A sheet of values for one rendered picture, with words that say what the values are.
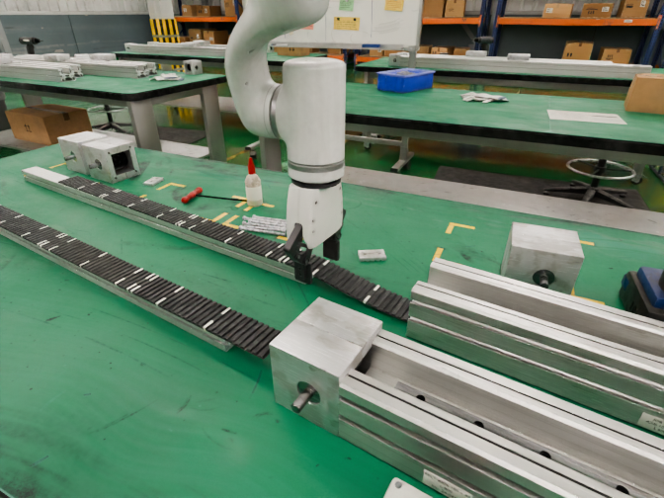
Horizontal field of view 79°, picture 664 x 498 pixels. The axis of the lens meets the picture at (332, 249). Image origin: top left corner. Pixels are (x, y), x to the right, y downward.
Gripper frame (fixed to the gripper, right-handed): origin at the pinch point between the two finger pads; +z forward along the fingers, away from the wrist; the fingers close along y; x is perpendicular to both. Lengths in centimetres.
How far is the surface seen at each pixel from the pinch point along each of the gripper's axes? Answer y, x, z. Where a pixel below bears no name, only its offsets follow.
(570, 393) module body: 4.8, 39.6, 2.7
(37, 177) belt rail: 2, -89, 1
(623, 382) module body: 4.8, 43.7, -1.6
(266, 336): 18.2, 3.8, 0.6
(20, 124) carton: -111, -381, 46
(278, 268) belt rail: 1.3, -7.8, 2.9
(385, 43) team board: -257, -110, -18
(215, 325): 20.3, -3.4, 0.5
